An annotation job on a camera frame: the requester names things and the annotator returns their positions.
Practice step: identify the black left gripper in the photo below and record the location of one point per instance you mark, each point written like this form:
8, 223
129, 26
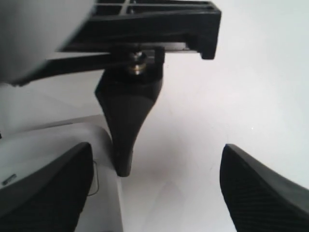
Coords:
55, 37

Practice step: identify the white five-outlet power strip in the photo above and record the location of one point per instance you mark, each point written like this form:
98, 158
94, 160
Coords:
28, 151

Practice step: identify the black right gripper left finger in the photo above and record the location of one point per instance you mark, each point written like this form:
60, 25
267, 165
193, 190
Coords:
51, 198

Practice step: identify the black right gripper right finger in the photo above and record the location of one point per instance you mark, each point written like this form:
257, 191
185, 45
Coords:
259, 199

